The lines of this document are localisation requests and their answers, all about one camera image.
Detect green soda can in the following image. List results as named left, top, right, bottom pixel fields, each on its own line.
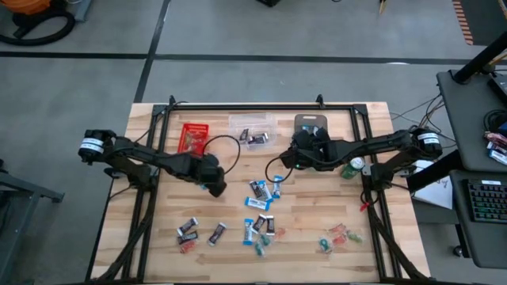
left=341, top=157, right=366, bottom=181

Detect grey desk with keyboard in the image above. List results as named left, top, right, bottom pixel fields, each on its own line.
left=449, top=169, right=507, bottom=270

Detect pink candy packet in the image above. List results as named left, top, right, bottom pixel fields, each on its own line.
left=482, top=131, right=507, bottom=148

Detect orange vacuum with black hose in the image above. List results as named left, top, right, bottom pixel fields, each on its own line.
left=0, top=0, right=77, bottom=47

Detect black cable bundle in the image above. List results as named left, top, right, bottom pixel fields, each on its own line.
left=390, top=93, right=459, bottom=144

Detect white blue candy packet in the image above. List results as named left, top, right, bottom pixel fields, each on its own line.
left=486, top=141, right=507, bottom=165

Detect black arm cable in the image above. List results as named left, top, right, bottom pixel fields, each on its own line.
left=201, top=135, right=242, bottom=176
left=264, top=156, right=295, bottom=184

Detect grey desk with pole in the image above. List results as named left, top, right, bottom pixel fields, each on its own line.
left=436, top=69, right=507, bottom=173

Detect grey plastic bin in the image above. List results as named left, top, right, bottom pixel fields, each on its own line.
left=293, top=113, right=330, bottom=135

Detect grey metal bench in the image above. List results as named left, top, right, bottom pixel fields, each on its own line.
left=0, top=158, right=66, bottom=285

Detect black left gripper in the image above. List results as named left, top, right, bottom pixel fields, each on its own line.
left=173, top=152, right=228, bottom=199

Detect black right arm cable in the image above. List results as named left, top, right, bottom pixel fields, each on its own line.
left=264, top=156, right=295, bottom=184

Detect black floor mat striped edge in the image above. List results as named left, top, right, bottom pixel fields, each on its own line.
left=452, top=0, right=507, bottom=47

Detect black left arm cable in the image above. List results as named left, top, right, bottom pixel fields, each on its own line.
left=201, top=135, right=242, bottom=176

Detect clear plastic bin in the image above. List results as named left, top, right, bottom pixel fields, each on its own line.
left=228, top=112, right=278, bottom=150

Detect black aluminium table frame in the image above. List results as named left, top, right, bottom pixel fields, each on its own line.
left=85, top=94, right=431, bottom=284

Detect black backlit keyboard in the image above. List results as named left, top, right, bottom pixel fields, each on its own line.
left=467, top=180, right=507, bottom=224

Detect black pole stand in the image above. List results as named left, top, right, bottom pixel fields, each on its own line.
left=452, top=33, right=507, bottom=85

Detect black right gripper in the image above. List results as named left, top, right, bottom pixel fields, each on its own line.
left=292, top=127, right=340, bottom=172

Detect black coiled cable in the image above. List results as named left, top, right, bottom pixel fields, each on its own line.
left=483, top=109, right=507, bottom=134

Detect white paper sheet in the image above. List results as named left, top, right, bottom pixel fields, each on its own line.
left=411, top=160, right=455, bottom=210

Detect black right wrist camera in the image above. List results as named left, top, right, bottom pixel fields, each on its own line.
left=279, top=150, right=307, bottom=171

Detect red plastic basket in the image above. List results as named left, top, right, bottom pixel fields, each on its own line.
left=177, top=122, right=210, bottom=157

